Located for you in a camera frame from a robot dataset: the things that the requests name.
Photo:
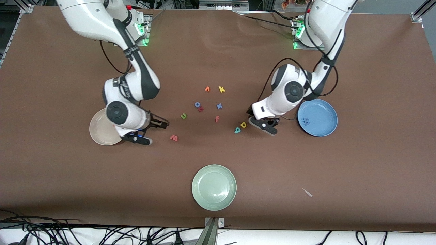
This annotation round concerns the pink foam letter w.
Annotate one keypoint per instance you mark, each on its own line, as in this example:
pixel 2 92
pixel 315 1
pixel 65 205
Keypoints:
pixel 174 138

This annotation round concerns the blue foam letter m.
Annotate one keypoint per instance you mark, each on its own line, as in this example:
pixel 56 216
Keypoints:
pixel 307 121

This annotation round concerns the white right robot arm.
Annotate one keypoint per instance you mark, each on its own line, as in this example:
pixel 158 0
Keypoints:
pixel 88 17

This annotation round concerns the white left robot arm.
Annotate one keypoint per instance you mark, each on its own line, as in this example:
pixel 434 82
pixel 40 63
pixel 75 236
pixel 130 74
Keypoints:
pixel 289 92

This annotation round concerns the beige round plate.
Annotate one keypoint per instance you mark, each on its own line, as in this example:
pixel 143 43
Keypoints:
pixel 98 131

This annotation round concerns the blue round plate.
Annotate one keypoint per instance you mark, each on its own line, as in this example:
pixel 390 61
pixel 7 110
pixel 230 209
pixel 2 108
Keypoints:
pixel 322 119

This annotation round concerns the green round plate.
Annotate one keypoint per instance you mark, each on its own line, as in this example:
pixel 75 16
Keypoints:
pixel 214 187

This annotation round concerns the small white paper scrap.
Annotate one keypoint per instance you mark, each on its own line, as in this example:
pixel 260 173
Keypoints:
pixel 307 192

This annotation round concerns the brown table cover sheet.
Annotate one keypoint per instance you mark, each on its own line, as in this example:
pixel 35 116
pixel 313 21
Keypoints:
pixel 68 187

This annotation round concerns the orange artificial flowers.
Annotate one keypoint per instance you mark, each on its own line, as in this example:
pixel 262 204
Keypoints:
pixel 286 4

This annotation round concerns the black power plug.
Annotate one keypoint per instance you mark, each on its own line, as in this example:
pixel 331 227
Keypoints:
pixel 177 240

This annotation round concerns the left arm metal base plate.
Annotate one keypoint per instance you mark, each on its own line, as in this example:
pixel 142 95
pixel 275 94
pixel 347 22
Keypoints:
pixel 306 48

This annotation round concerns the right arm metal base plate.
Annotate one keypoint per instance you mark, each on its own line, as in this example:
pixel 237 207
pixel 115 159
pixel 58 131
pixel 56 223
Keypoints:
pixel 148 20

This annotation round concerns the aluminium frame crossbar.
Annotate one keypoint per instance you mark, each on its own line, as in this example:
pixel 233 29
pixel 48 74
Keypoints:
pixel 221 4

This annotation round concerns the grey metal mount bracket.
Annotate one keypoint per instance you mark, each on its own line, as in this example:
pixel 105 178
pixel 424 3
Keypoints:
pixel 211 234

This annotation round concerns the aluminium frame rail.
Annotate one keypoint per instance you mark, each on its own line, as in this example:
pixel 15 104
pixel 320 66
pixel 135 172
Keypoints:
pixel 26 9
pixel 422 12

